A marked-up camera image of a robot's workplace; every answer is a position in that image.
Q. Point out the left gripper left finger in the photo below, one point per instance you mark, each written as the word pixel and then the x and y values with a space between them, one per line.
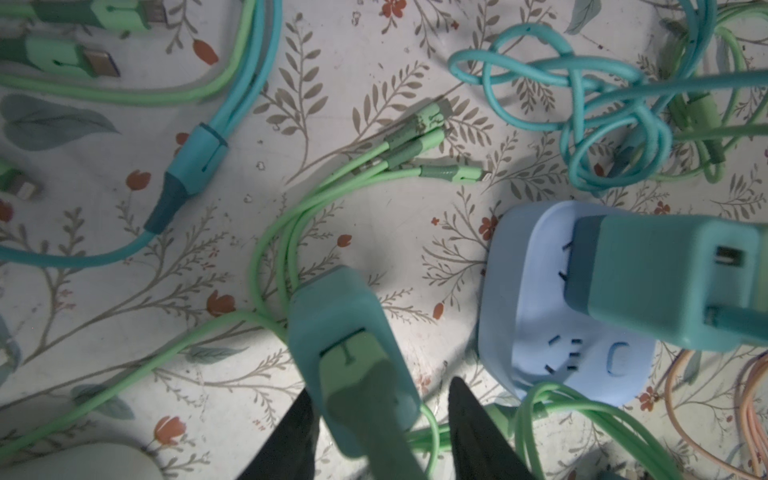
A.
pixel 289 452

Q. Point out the blue power strip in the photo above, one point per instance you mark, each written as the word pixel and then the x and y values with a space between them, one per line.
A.
pixel 527 334

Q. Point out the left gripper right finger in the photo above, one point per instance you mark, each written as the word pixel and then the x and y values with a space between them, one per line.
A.
pixel 479 449

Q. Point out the teal charger plug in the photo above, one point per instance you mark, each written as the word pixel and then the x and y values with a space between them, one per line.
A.
pixel 337 331
pixel 694 281

